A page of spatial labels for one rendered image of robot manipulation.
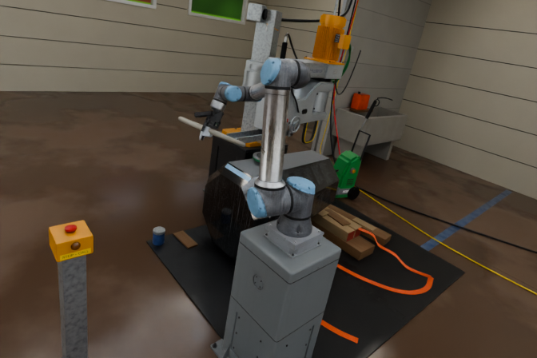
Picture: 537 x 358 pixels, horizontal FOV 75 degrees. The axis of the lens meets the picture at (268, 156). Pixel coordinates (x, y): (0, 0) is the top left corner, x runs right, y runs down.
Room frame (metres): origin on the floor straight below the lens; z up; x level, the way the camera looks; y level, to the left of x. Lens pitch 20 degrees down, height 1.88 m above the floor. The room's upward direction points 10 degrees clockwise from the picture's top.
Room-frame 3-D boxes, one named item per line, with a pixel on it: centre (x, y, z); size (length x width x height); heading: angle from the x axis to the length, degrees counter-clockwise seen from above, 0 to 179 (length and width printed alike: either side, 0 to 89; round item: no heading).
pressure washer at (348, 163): (4.24, -1.02, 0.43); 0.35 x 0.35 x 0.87; 29
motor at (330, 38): (3.35, -0.37, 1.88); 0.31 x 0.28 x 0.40; 55
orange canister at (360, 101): (6.03, -1.41, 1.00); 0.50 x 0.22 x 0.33; 135
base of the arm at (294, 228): (1.61, -0.20, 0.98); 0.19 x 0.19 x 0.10
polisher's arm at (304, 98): (3.13, -0.21, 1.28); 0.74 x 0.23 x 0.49; 145
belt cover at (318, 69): (3.10, -0.18, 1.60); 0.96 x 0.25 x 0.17; 145
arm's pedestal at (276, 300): (1.61, -0.20, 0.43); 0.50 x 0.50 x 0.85; 45
